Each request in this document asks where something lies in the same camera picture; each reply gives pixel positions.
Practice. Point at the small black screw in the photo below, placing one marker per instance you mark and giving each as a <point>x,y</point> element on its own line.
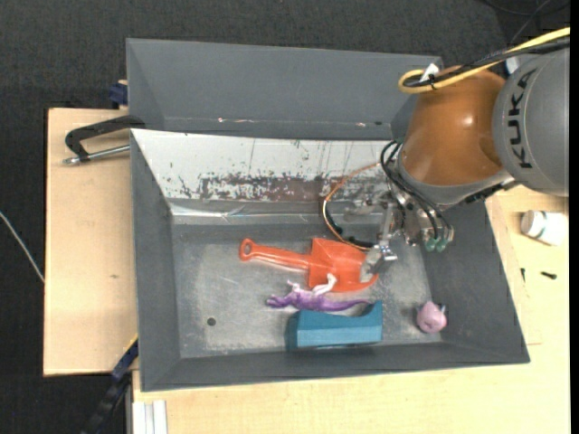
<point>548,275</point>

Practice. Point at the pale flat board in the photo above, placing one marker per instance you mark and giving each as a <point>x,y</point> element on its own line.
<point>86,251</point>

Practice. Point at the pink toy animal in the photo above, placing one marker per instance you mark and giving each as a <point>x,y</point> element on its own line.
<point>431,318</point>

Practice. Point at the blue block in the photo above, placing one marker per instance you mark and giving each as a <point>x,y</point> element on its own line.
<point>335,330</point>

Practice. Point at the white plastic bottle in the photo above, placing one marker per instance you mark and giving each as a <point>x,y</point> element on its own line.
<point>545,228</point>

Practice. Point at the grey metal bin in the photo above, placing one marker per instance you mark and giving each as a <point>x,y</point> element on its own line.
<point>235,296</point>

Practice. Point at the purple toy lizard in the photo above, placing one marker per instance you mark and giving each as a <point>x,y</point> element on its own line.
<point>316,302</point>

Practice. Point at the orange toy shovel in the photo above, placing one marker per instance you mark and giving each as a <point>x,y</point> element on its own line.
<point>335,260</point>

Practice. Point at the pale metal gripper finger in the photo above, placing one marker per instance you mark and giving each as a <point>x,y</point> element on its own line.
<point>375,253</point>
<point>377,267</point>

